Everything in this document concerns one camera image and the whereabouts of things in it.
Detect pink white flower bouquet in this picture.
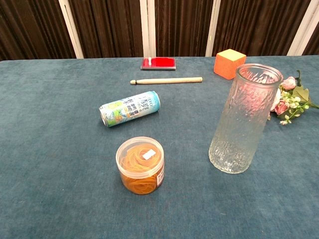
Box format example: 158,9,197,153
268,70,319,125

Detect clear glass cup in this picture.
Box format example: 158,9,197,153
208,63,284,174

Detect blue carpeted table top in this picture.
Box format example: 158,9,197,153
0,55,319,239

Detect light blue drink can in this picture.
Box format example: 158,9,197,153
99,91,161,128

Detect pale wooden stick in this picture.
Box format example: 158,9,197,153
130,77,203,85

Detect red ink pad box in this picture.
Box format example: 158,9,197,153
140,57,176,71

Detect orange yellow foam cube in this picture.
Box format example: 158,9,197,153
213,48,247,80

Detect dark brown curtain panel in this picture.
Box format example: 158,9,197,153
155,0,214,57
211,0,312,57
302,23,319,56
68,0,144,59
0,0,77,62

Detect white frame post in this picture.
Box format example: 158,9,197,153
286,0,319,56
58,0,85,59
139,0,157,58
205,0,221,57

